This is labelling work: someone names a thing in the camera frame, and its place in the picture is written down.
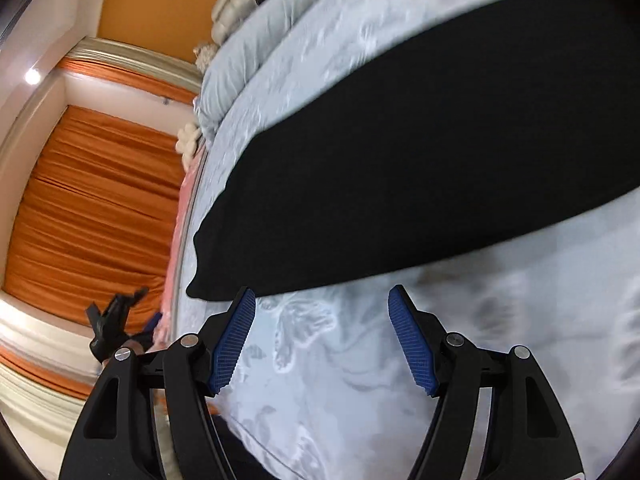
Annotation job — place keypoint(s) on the black pants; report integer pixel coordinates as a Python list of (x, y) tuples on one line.
[(400, 160)]

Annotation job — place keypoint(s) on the pale blue floral bedspread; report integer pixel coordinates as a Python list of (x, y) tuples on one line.
[(350, 360)]

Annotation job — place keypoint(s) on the dark cloth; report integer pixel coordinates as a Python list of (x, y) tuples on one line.
[(240, 455)]

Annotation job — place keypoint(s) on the pink bed skirt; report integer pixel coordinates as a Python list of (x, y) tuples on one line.
[(175, 240)]

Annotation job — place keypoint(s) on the orange curtain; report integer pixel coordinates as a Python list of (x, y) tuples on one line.
[(100, 200)]

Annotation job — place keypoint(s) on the round ceiling light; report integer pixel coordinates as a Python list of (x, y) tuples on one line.
[(32, 76)]

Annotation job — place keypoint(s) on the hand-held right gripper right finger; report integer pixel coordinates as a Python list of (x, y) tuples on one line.
[(407, 335)]

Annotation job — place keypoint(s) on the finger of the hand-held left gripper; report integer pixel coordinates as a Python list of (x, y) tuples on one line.
[(155, 321), (126, 302)]

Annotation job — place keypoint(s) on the grey pillows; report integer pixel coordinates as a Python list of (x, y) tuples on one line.
[(250, 50)]

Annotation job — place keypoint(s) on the white plush toy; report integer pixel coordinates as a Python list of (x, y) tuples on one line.
[(189, 142)]

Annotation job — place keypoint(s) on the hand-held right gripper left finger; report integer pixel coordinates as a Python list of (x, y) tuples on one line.
[(235, 335)]

